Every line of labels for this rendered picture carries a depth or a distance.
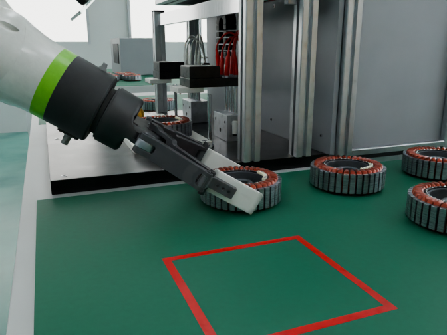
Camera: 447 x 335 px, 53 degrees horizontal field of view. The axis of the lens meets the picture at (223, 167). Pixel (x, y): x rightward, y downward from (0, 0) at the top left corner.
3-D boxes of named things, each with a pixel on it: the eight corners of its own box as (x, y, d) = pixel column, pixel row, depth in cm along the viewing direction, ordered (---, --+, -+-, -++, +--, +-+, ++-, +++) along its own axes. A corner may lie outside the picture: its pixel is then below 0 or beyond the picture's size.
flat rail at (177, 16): (247, 10, 71) (247, -10, 70) (156, 26, 127) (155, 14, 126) (254, 10, 71) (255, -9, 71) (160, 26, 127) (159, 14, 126)
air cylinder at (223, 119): (226, 141, 92) (226, 114, 90) (213, 135, 99) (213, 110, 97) (249, 139, 94) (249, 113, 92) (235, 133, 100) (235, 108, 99)
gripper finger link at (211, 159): (198, 165, 67) (197, 164, 68) (238, 187, 69) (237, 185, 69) (208, 148, 66) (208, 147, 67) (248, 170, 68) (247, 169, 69)
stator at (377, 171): (296, 187, 69) (297, 163, 68) (328, 171, 77) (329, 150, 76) (368, 202, 62) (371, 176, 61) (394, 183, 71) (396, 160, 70)
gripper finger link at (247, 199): (215, 167, 56) (215, 169, 55) (263, 193, 57) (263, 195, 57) (203, 188, 56) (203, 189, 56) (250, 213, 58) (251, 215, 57)
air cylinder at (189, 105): (190, 123, 114) (190, 101, 112) (182, 119, 120) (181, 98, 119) (209, 121, 115) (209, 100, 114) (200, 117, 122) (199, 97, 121)
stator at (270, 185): (203, 216, 57) (203, 188, 56) (198, 189, 68) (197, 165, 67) (289, 213, 58) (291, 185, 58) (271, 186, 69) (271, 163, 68)
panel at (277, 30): (328, 155, 81) (340, -25, 73) (207, 108, 140) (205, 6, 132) (334, 154, 81) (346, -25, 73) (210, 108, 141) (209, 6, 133)
